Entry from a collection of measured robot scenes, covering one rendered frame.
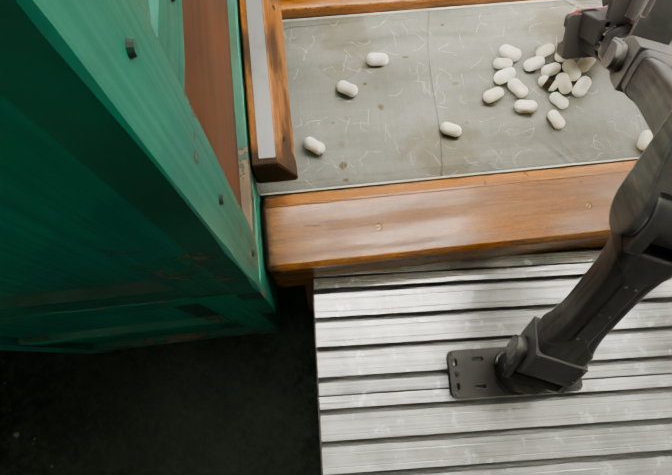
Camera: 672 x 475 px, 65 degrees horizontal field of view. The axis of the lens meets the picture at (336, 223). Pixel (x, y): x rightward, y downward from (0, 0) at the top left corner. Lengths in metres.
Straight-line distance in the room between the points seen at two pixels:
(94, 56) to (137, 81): 0.05
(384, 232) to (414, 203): 0.06
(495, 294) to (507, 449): 0.23
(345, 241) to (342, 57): 0.31
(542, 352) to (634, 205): 0.24
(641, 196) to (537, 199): 0.29
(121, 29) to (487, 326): 0.74
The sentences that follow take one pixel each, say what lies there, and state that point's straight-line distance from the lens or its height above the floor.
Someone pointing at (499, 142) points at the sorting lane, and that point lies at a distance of 0.88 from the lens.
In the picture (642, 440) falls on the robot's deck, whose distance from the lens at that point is 0.97.
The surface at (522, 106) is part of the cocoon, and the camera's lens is 0.89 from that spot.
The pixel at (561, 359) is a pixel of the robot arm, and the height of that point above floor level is 0.83.
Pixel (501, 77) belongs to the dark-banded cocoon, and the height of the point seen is 0.76.
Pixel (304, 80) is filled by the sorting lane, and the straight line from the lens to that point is 0.88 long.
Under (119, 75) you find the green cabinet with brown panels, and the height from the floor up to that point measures 1.33.
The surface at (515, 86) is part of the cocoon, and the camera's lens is 0.91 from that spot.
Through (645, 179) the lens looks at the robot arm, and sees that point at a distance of 0.57.
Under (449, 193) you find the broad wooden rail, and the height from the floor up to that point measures 0.76.
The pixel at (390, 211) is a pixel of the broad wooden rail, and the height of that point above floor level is 0.76.
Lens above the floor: 1.50
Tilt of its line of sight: 75 degrees down
